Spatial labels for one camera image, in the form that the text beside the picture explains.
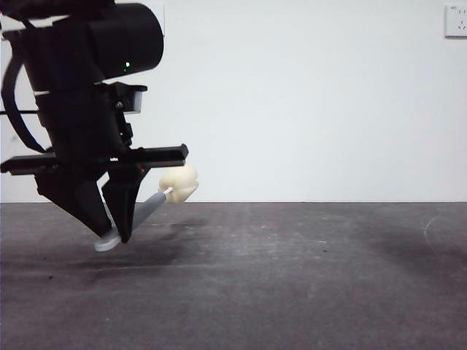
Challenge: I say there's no grey-handled sponge cup brush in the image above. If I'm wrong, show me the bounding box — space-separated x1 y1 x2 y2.
93 166 200 253

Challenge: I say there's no pale grey left wrist camera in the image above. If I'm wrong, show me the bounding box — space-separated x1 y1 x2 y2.
123 89 144 114

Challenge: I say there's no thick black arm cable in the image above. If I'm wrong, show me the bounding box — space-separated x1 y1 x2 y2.
1 16 55 153

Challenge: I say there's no white wall socket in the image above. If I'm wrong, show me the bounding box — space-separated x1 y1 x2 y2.
444 4 467 39
155 3 166 38

